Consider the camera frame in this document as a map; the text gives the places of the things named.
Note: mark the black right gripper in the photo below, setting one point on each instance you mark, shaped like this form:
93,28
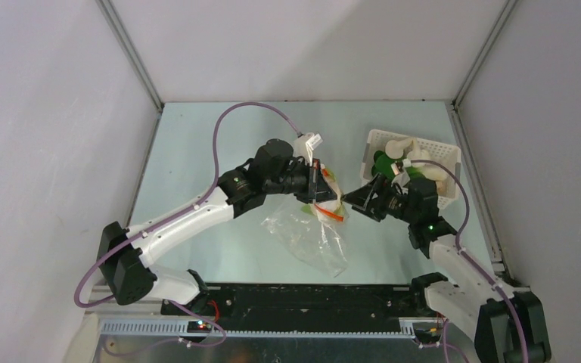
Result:
380,199

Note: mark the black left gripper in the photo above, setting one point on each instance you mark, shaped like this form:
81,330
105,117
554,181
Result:
324,191

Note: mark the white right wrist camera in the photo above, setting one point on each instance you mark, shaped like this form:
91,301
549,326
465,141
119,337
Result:
398,167

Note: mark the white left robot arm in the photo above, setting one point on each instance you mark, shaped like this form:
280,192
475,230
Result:
129,255

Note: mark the green bok choy toy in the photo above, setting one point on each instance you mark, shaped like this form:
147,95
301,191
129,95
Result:
381,166

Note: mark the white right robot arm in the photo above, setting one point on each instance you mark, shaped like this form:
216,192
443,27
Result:
504,324

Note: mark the white oyster mushroom toy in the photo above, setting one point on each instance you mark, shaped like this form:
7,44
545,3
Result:
409,148

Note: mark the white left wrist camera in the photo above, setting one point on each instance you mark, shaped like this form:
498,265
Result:
305,145

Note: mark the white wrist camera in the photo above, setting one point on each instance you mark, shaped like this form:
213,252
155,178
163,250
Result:
305,145
398,167

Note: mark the white perforated plastic basket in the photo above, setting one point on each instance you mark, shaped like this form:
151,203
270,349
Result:
445,154

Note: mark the clear zip bag orange zipper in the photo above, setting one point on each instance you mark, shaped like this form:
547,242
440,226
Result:
309,236

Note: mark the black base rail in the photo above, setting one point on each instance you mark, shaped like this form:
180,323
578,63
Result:
310,308

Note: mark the white cauliflower toy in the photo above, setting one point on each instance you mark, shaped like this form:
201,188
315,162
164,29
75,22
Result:
333,208

